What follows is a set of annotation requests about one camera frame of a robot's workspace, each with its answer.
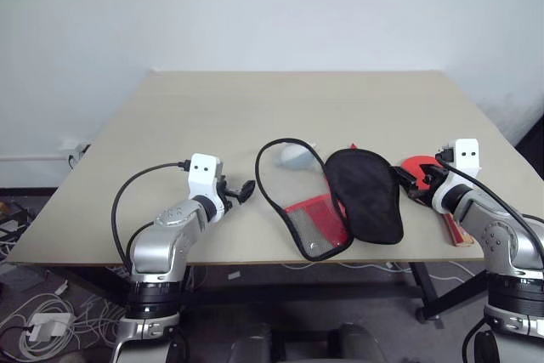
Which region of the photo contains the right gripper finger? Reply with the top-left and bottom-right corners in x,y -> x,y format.
404,186 -> 429,205
391,166 -> 422,189

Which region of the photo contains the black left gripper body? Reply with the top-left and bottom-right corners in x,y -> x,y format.
216,173 -> 238,216

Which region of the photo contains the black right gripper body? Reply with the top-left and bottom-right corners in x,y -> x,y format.
414,165 -> 448,205

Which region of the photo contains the red table tennis paddle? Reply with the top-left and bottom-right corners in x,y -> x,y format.
401,155 -> 475,249

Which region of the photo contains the pale blue rounded object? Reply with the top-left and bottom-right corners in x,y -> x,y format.
273,140 -> 320,171

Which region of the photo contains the black table leg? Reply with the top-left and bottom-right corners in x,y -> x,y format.
406,261 -> 446,331

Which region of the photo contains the dark rounded shape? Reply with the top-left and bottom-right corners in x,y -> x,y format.
229,322 -> 284,363
329,322 -> 384,363

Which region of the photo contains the white power adapter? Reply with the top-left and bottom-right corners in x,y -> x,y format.
27,312 -> 71,341

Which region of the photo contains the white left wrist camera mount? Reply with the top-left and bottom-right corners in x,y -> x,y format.
186,152 -> 225,224

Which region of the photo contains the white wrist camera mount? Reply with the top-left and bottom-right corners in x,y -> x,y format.
436,138 -> 482,177
186,152 -> 225,224

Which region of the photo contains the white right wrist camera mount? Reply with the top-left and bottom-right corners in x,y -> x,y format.
436,138 -> 482,177

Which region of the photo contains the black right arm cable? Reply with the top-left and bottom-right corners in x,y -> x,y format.
435,150 -> 544,262

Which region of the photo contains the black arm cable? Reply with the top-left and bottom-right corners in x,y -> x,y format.
110,160 -> 193,275
435,150 -> 544,262

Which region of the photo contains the dark furniture by wall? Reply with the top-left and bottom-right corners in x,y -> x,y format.
515,112 -> 544,165

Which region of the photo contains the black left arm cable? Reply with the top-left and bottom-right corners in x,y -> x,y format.
110,160 -> 193,275

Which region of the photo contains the white wall socket box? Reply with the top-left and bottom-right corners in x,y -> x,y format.
59,135 -> 93,165

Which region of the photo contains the white floor cable bundle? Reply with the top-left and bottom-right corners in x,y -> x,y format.
0,264 -> 128,362

